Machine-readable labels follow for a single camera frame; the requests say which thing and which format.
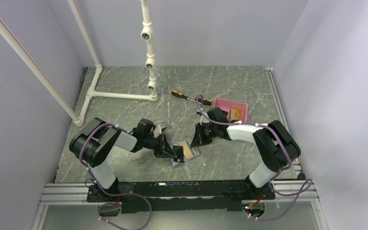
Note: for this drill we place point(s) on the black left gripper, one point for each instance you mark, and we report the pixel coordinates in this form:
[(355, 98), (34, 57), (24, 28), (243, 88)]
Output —
[(163, 148)]

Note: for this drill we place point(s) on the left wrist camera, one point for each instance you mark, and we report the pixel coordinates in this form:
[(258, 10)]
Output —
[(159, 129)]

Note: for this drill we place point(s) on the pink plastic card box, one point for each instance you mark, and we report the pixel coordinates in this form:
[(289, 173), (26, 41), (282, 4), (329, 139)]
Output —
[(228, 105)]

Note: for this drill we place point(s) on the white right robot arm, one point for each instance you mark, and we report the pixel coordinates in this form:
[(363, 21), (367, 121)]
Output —
[(276, 146)]

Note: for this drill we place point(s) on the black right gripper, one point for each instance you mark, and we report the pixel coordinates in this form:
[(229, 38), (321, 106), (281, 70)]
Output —
[(199, 139)]

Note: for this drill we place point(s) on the yellow black screwdriver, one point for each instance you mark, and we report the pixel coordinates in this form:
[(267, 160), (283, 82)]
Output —
[(182, 96)]

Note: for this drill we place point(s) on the orange credit card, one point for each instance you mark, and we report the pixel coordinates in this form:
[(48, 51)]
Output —
[(189, 152)]

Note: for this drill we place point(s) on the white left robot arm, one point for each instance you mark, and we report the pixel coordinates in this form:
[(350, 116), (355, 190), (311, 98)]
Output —
[(93, 143)]

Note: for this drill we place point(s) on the aluminium extrusion frame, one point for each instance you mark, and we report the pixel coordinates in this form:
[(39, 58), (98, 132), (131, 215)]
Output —
[(220, 167)]

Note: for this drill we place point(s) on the white PVC pipe frame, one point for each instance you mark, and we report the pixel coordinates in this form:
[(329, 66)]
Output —
[(39, 67)]

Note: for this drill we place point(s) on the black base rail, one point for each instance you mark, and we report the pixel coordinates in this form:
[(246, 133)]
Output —
[(185, 195)]

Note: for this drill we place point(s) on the grey leather card holder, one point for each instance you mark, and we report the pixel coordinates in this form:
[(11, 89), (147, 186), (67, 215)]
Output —
[(176, 164)]

